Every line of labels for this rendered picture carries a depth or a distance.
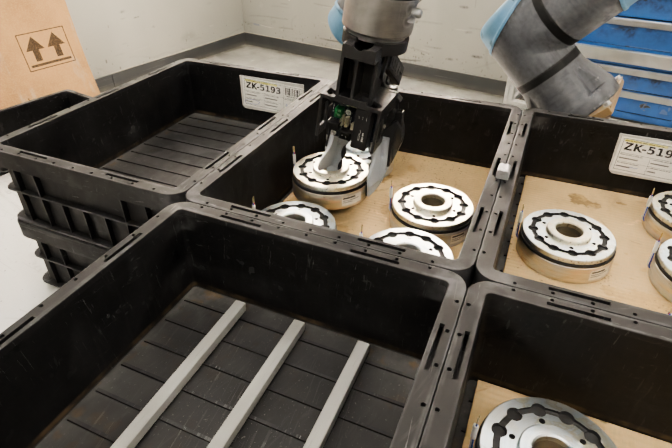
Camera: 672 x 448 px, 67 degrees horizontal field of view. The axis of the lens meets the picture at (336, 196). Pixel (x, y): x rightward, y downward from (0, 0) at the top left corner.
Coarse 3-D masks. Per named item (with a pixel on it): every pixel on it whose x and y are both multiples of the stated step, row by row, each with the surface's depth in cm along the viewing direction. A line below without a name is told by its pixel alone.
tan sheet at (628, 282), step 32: (544, 192) 72; (576, 192) 72; (608, 192) 72; (608, 224) 65; (640, 224) 65; (512, 256) 60; (640, 256) 60; (576, 288) 55; (608, 288) 55; (640, 288) 55
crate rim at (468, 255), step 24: (312, 96) 76; (408, 96) 78; (432, 96) 76; (288, 120) 68; (264, 144) 63; (504, 144) 62; (192, 192) 53; (264, 216) 49; (480, 216) 51; (336, 240) 46; (360, 240) 46; (480, 240) 46; (432, 264) 43; (456, 264) 43
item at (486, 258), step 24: (528, 120) 68; (576, 120) 69; (600, 120) 68; (504, 192) 53; (504, 216) 49; (480, 264) 43; (528, 288) 40; (552, 288) 40; (624, 312) 38; (648, 312) 38
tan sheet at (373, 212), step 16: (400, 160) 80; (416, 160) 80; (432, 160) 80; (400, 176) 76; (416, 176) 76; (432, 176) 76; (448, 176) 76; (464, 176) 76; (480, 176) 76; (384, 192) 72; (464, 192) 72; (480, 192) 72; (352, 208) 68; (368, 208) 68; (384, 208) 68; (336, 224) 65; (352, 224) 65; (368, 224) 65; (384, 224) 65
